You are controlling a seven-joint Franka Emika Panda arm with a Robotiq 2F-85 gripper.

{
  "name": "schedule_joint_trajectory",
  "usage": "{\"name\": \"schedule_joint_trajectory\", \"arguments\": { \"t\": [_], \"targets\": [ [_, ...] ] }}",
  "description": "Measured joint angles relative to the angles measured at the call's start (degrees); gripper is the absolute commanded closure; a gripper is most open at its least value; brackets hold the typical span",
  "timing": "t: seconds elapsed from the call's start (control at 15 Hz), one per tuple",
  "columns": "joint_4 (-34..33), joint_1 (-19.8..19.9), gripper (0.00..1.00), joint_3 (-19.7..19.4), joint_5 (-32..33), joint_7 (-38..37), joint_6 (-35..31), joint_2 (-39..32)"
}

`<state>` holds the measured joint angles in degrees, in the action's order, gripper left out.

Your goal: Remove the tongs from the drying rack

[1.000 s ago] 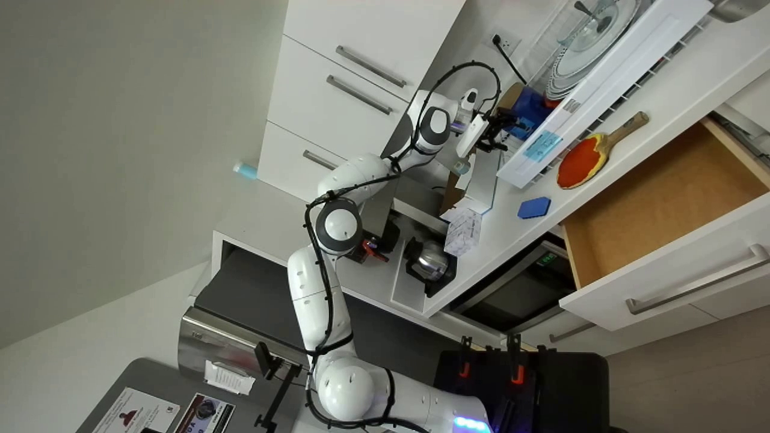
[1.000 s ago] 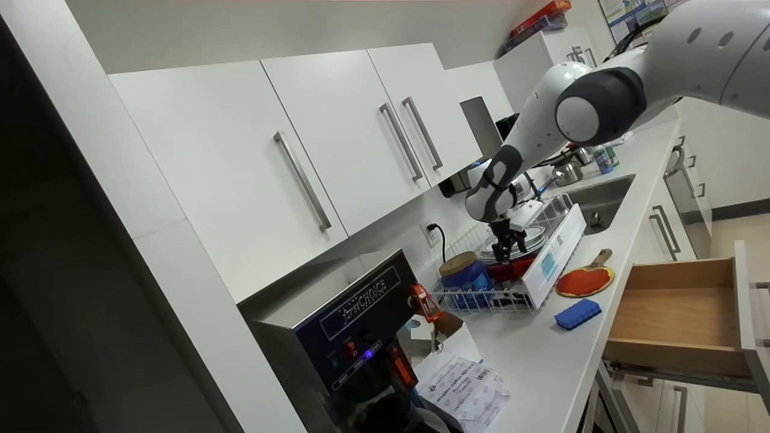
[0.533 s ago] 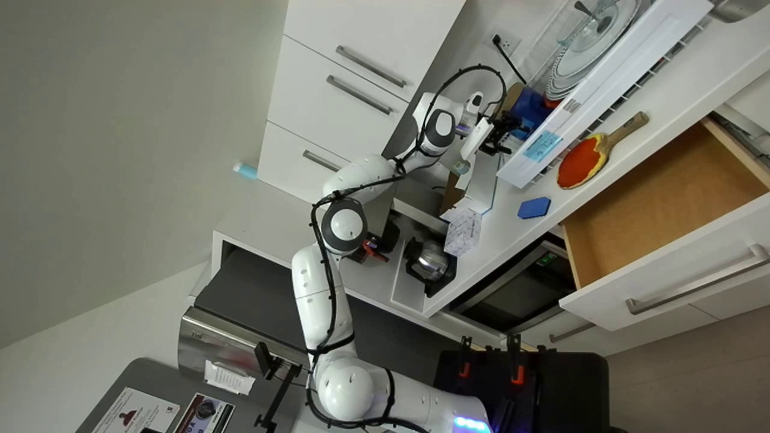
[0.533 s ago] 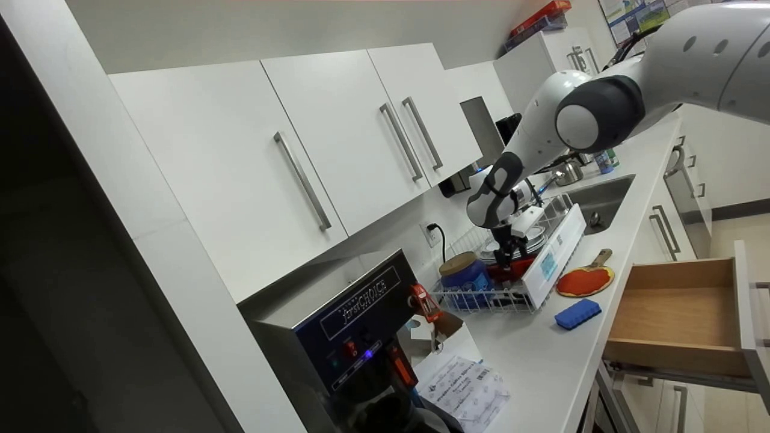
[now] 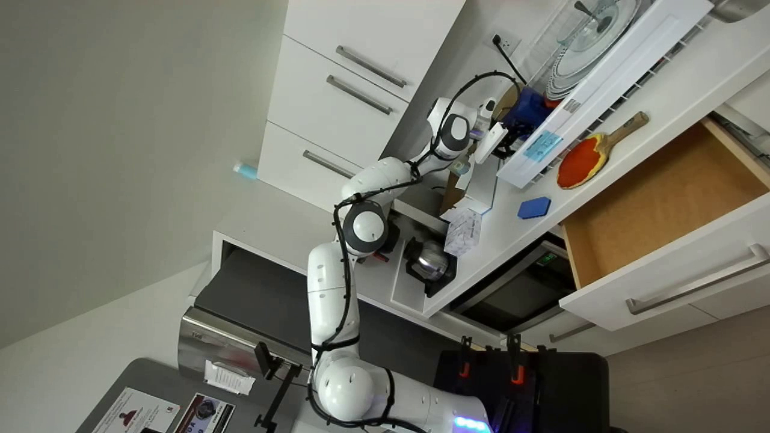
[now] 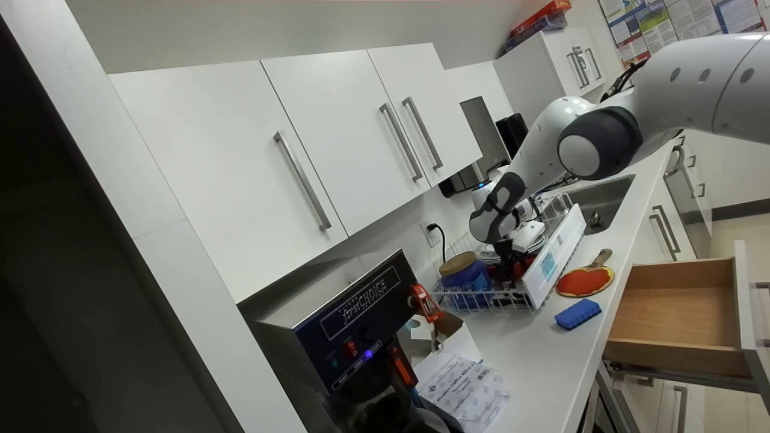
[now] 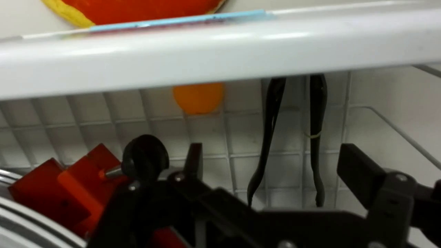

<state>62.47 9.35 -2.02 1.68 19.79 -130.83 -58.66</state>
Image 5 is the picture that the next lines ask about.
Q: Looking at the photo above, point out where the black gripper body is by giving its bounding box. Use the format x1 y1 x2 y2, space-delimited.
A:
488 119 524 162

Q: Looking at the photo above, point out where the blue container tan lid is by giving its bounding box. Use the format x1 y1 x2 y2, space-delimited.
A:
491 82 555 145

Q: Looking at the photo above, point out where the blue sponge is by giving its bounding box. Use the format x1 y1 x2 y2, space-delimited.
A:
514 195 555 225

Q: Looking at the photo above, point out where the white drain board blue label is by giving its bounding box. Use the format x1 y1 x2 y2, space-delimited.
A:
494 0 718 193

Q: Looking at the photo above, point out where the printed paper sheet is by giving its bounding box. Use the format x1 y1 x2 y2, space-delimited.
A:
440 203 483 260

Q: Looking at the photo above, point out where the steel black coffee machine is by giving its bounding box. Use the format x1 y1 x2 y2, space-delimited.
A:
352 172 462 302

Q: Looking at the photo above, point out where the black built-in appliance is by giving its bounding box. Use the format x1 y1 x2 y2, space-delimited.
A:
444 238 578 338

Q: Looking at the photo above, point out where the open wooden drawer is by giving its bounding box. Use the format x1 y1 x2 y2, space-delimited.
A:
555 115 770 334

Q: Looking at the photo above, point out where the large white cabinet door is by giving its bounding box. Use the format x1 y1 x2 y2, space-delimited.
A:
254 120 379 213

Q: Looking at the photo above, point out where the steel sink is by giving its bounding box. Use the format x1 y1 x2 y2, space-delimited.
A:
707 0 770 24

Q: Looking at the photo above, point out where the grey table with labels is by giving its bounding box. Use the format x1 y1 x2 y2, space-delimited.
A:
74 356 307 433

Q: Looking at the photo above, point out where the black power cable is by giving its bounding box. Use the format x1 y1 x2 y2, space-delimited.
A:
491 35 532 88

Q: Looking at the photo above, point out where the orange paddle wooden handle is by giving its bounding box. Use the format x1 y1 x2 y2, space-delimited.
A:
553 108 653 193

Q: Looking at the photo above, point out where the white wall outlet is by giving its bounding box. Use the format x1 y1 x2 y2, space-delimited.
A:
483 30 524 62

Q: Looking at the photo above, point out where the white wire drying rack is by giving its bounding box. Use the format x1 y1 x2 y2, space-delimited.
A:
520 0 718 167

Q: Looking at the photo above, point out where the steel cabinet handle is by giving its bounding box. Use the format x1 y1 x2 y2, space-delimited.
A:
322 73 398 119
333 44 412 90
301 148 355 181

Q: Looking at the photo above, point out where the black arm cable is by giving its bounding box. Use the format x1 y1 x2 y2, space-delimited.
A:
305 67 523 428

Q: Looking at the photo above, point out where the steel open drawer handle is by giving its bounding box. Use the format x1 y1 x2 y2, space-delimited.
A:
623 244 770 317

